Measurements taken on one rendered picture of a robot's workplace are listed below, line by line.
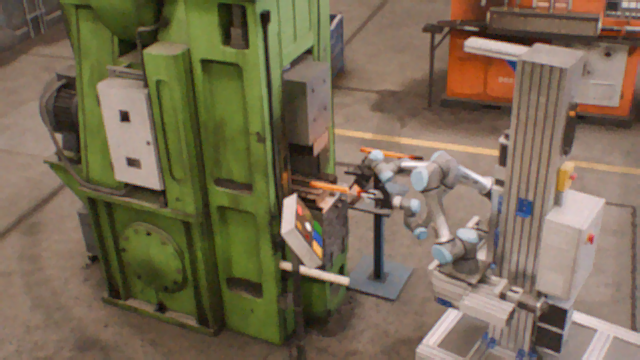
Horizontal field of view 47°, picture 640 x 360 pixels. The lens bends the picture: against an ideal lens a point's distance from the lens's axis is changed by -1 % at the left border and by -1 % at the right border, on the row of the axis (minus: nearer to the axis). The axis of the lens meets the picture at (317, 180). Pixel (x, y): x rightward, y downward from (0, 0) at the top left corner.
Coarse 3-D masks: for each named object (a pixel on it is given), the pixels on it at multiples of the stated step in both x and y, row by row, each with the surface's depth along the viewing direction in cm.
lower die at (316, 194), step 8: (296, 176) 468; (296, 184) 460; (304, 184) 457; (296, 192) 453; (304, 192) 453; (312, 192) 451; (320, 192) 451; (328, 192) 462; (304, 200) 450; (312, 200) 447; (320, 200) 452
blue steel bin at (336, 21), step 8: (336, 16) 844; (336, 24) 819; (336, 32) 836; (336, 40) 842; (336, 48) 839; (336, 56) 841; (344, 56) 871; (336, 64) 846; (344, 64) 875; (336, 72) 844
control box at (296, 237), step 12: (288, 204) 405; (300, 204) 408; (288, 216) 394; (300, 216) 399; (312, 216) 417; (288, 228) 384; (312, 228) 407; (288, 240) 385; (300, 240) 385; (312, 240) 397; (300, 252) 389; (312, 252) 389; (312, 264) 393
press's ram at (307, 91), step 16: (304, 64) 425; (320, 64) 424; (288, 80) 407; (304, 80) 404; (320, 80) 418; (288, 96) 412; (304, 96) 407; (320, 96) 423; (288, 112) 417; (304, 112) 412; (320, 112) 427; (288, 128) 423; (304, 128) 418; (320, 128) 431; (304, 144) 423
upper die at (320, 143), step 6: (324, 132) 438; (318, 138) 432; (324, 138) 440; (288, 144) 435; (294, 144) 433; (312, 144) 427; (318, 144) 433; (324, 144) 441; (294, 150) 435; (300, 150) 433; (306, 150) 431; (312, 150) 429; (318, 150) 435; (312, 156) 431
